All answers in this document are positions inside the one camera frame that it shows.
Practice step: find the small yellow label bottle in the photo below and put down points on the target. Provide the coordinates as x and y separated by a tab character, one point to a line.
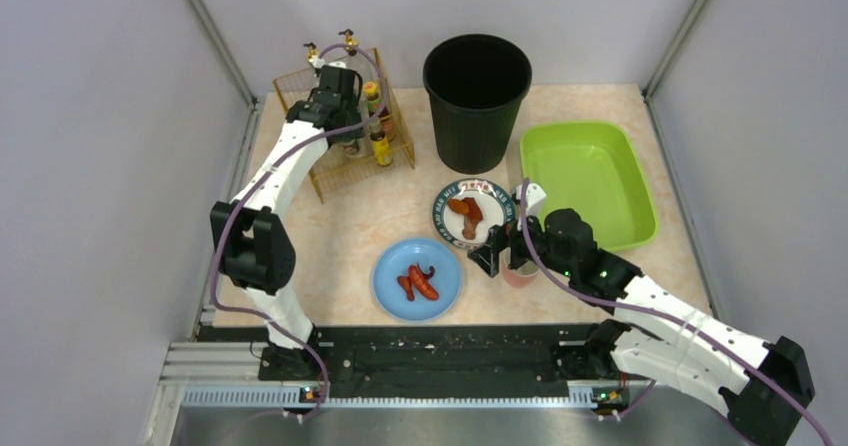
380	145

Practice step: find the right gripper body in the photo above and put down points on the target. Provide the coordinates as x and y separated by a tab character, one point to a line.
507	245

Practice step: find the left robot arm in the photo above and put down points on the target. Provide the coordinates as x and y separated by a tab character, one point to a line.
253	249

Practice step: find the green plastic tray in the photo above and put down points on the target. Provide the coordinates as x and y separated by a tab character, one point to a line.
592	168

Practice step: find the black plastic trash bin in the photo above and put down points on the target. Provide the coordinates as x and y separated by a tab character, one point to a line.
475	84

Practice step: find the white plate green rim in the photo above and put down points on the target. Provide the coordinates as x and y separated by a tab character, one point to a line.
496	204

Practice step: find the blue plastic plate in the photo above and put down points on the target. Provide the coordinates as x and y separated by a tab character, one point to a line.
395	262

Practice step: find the roasted meat pieces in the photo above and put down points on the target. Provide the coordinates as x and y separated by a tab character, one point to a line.
471	213

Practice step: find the gold wire basket rack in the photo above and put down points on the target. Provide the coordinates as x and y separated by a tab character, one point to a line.
334	170

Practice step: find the glass oil bottle gold spout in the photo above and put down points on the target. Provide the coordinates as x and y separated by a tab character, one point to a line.
313	54

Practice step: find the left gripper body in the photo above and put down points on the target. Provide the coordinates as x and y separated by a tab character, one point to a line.
352	134

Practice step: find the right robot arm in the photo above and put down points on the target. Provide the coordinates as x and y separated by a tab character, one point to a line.
763	389

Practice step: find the small brown spice bottle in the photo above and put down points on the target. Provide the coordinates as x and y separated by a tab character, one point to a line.
352	149

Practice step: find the red sausage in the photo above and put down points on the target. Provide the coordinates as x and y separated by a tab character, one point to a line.
417	281

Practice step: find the pink cup white inside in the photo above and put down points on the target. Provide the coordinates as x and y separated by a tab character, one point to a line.
520	277

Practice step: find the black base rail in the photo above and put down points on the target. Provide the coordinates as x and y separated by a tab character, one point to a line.
482	362

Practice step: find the sauce bottle yellow cap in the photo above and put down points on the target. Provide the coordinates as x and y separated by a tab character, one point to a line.
374	99

